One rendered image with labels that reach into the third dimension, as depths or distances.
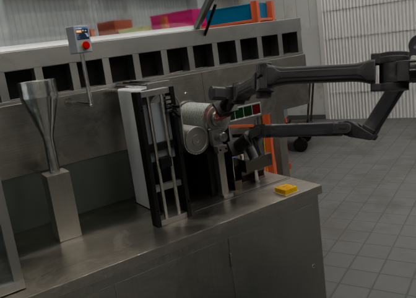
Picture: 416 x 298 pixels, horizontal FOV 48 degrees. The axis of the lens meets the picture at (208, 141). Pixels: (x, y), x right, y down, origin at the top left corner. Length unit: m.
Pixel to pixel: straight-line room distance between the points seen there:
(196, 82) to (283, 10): 6.21
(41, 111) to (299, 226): 1.19
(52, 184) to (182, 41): 0.99
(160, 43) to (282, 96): 0.84
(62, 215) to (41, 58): 0.67
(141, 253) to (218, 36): 1.28
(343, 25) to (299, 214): 6.21
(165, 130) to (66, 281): 0.66
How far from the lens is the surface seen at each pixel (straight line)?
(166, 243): 1.76
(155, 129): 1.86
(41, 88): 1.84
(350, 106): 8.26
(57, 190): 1.92
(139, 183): 2.15
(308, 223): 2.22
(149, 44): 2.33
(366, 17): 8.05
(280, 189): 2.10
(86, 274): 1.66
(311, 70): 1.40
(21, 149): 2.14
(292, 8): 8.49
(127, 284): 1.76
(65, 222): 1.96
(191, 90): 2.43
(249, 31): 2.66
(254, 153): 2.03
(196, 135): 2.07
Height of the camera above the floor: 1.59
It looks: 12 degrees down
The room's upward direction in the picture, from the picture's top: 8 degrees counter-clockwise
